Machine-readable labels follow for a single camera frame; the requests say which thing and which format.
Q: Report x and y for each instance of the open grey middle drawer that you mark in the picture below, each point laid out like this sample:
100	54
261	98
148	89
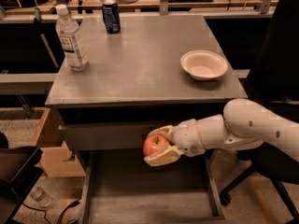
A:
121	189

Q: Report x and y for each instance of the grey top drawer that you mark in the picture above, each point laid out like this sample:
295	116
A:
108	135

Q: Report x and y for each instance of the white paper bowl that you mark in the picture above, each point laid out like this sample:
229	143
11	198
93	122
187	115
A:
203	65

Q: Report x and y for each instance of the dark blue soda can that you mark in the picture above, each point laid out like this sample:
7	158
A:
111	18

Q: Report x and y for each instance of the clear plastic cup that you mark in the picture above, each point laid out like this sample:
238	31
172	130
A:
40	196

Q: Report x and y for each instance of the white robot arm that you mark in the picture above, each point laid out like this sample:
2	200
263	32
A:
243	125

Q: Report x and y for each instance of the clear plastic water bottle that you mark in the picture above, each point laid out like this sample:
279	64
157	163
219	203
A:
69	34

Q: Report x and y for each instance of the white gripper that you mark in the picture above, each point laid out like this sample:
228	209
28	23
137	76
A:
186	137

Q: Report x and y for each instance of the black bin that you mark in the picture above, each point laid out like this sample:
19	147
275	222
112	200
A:
18	175

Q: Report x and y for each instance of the red apple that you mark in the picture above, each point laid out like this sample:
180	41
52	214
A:
153	143

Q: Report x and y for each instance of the cardboard box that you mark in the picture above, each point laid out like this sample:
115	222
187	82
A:
57	160

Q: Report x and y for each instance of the grey drawer cabinet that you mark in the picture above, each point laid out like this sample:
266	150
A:
135	75

